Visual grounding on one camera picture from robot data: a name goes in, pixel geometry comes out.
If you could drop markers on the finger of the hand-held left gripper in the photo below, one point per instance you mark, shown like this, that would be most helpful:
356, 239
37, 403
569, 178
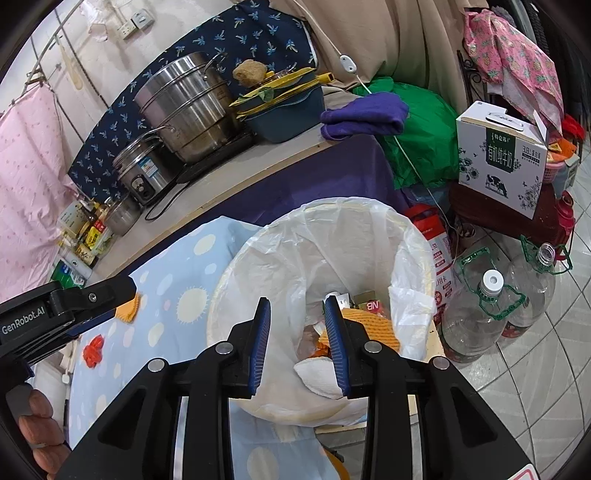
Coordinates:
97, 295
55, 348

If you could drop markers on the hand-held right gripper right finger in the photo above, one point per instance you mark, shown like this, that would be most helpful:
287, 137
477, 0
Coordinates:
336, 350

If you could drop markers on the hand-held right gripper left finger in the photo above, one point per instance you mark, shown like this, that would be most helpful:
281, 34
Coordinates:
259, 350

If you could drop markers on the orange plastic bag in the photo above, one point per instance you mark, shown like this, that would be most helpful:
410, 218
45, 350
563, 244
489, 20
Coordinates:
324, 345

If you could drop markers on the white tissue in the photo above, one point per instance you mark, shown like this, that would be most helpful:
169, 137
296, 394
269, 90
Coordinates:
316, 376

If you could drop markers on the small orange foam net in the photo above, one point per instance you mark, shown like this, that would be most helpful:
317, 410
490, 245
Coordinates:
128, 310

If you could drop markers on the green cardboard box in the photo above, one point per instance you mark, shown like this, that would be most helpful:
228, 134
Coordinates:
367, 302

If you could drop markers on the white lined waste bin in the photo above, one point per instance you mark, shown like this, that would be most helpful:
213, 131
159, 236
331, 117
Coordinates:
277, 258

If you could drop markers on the person's left hand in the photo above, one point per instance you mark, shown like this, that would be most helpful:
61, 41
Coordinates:
44, 424

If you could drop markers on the white power plug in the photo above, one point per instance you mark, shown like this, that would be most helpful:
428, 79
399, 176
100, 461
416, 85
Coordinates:
66, 379

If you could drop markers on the red plastic scrap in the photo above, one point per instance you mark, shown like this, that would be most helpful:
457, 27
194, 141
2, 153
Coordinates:
94, 351

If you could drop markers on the blue printed tablecloth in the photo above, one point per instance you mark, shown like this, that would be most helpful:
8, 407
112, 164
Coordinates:
175, 295

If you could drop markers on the dark sauce bottle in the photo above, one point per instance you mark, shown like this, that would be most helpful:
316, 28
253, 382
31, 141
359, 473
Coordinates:
99, 213

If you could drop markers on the steel bowl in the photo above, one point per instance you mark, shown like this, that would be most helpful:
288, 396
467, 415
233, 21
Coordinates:
122, 217

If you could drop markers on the white bottle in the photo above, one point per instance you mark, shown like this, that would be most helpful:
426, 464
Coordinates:
69, 217

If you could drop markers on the pink hanging cloth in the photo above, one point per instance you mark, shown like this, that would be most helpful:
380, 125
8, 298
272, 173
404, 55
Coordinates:
32, 184

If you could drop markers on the steel rice cooker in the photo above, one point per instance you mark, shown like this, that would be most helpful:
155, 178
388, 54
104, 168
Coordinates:
143, 170

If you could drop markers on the red white paper bag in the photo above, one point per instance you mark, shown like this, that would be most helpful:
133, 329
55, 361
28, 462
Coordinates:
434, 258

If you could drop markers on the capped clear plastic bottle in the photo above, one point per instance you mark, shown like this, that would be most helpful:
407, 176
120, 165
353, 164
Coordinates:
475, 318

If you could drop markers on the black induction cooker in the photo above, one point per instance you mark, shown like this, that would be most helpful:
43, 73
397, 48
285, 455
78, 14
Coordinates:
217, 154

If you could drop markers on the open clear plastic bottle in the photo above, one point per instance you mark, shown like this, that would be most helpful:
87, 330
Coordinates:
531, 290

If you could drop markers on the steel steamer pot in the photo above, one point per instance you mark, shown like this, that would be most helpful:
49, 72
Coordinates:
184, 106

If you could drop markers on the dark red container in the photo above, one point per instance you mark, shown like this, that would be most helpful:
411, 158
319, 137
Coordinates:
508, 226

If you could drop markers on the green plastic bag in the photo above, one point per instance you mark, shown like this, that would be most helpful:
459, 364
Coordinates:
429, 138

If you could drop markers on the dark blue basin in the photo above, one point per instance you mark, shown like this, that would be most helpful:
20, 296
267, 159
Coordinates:
286, 120

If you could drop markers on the purple cloth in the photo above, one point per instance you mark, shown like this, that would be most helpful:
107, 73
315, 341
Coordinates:
364, 115

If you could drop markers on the white milk gift box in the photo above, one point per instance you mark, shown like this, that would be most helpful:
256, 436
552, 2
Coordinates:
498, 161

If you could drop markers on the yellow tray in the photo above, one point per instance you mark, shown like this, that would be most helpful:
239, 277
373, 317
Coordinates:
281, 90

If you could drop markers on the brown loofah sponge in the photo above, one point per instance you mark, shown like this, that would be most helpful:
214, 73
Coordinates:
249, 73

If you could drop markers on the pink plastic basket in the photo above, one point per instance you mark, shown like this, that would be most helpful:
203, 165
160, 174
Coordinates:
561, 161

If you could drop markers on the navy printed cloth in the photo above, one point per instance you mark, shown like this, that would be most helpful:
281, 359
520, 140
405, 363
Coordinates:
244, 37

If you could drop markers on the beige curtain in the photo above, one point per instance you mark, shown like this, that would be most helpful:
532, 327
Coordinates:
392, 37

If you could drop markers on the pink pineapple print cloth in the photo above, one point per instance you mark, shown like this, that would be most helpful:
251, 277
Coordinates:
512, 60

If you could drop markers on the metal hanging rail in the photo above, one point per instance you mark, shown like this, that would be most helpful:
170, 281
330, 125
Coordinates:
51, 41

